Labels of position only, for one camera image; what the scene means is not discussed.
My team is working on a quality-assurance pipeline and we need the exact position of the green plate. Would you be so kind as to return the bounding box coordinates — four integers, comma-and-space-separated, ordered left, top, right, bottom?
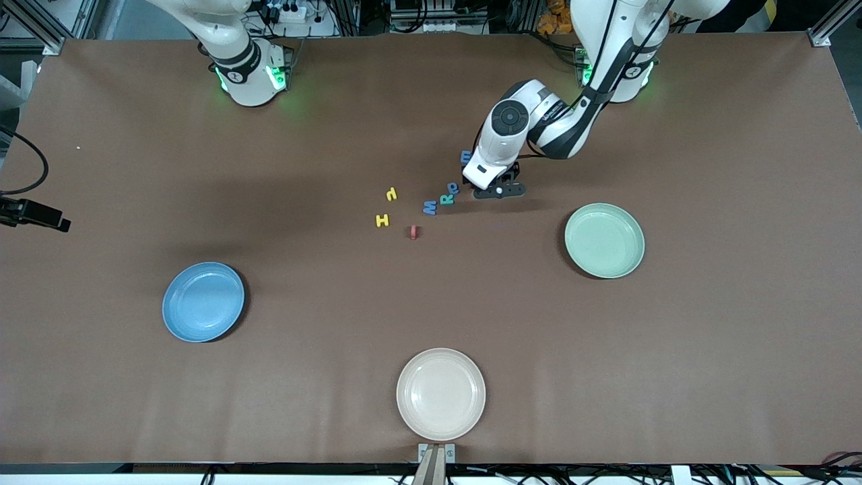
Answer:
564, 203, 646, 280

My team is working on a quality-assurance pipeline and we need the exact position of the blue plate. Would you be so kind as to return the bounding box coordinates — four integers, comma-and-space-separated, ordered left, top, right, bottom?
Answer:
162, 262, 246, 343

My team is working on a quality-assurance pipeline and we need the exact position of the beige plate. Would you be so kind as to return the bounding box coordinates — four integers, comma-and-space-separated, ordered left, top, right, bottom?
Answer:
396, 348, 486, 442

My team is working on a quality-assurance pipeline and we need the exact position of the bag of orange objects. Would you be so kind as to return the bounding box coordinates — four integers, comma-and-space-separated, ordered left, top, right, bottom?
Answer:
537, 0, 574, 36

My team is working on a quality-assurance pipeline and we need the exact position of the white power strip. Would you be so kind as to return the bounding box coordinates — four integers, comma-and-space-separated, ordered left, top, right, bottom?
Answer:
268, 3, 308, 25

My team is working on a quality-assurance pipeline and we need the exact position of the aluminium frame profile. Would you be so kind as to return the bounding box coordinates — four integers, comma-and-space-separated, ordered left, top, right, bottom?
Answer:
0, 0, 98, 56
808, 0, 862, 48

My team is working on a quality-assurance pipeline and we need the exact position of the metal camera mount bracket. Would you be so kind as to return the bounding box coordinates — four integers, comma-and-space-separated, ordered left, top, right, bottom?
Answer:
418, 443, 456, 485

